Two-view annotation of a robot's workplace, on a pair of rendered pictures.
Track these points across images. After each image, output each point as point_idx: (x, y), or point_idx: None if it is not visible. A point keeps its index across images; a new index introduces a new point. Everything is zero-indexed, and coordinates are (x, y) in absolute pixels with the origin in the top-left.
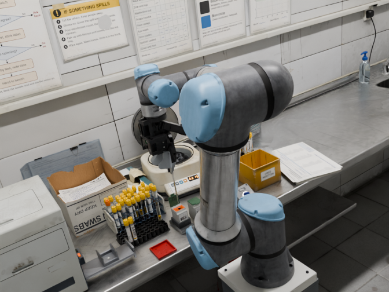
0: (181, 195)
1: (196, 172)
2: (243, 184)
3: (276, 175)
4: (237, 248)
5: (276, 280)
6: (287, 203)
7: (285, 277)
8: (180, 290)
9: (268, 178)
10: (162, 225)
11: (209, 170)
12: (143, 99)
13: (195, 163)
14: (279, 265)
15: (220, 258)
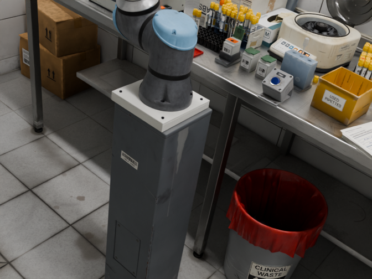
0: (277, 56)
1: (311, 53)
2: (289, 74)
3: (344, 114)
4: (129, 29)
5: (141, 93)
6: (322, 148)
7: (146, 98)
8: (257, 166)
9: (331, 107)
10: (219, 45)
11: None
12: None
13: (315, 42)
14: (149, 84)
15: (120, 25)
